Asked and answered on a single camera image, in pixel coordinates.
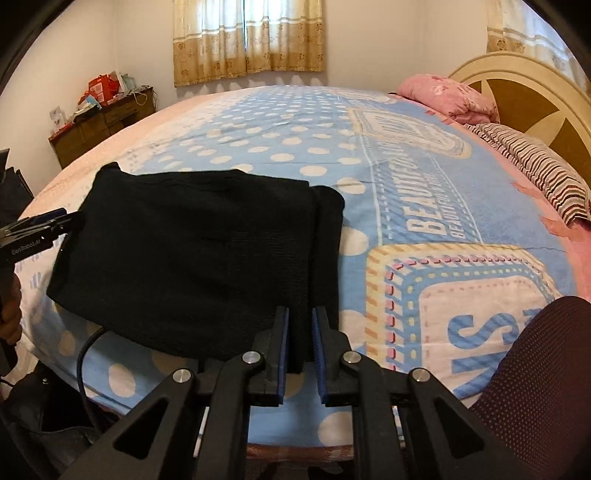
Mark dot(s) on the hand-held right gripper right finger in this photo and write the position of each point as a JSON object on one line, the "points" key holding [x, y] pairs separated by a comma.
{"points": [[319, 355]]}

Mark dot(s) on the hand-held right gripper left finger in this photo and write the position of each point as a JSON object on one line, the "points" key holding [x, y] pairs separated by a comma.
{"points": [[282, 355]]}

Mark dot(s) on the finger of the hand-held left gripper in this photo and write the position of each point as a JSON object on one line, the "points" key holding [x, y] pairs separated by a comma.
{"points": [[41, 218], [69, 226]]}

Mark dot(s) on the black pants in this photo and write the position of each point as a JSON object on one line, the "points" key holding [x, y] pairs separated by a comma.
{"points": [[184, 254]]}

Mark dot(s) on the person's left hand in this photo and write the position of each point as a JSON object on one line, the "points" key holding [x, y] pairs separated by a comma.
{"points": [[10, 309]]}

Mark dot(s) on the brown wooden desk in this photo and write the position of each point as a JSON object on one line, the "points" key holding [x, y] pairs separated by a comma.
{"points": [[92, 129]]}

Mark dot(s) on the red gift bags clutter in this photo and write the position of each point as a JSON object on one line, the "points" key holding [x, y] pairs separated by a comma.
{"points": [[101, 88]]}

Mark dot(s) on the bed with polka-dot cover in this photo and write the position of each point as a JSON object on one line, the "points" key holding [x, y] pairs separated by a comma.
{"points": [[415, 184]]}

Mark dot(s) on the beige floral window curtain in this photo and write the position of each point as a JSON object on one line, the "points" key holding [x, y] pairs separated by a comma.
{"points": [[207, 46], [517, 32]]}

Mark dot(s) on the dark red dotted sleeve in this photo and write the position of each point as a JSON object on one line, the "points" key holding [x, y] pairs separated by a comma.
{"points": [[545, 392]]}

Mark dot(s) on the striped pillow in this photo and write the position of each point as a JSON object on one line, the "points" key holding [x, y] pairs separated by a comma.
{"points": [[531, 161]]}

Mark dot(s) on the pink pillow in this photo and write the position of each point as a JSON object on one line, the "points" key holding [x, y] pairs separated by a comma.
{"points": [[443, 94]]}

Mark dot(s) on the cream and brown headboard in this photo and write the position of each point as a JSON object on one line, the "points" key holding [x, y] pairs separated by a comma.
{"points": [[531, 106]]}

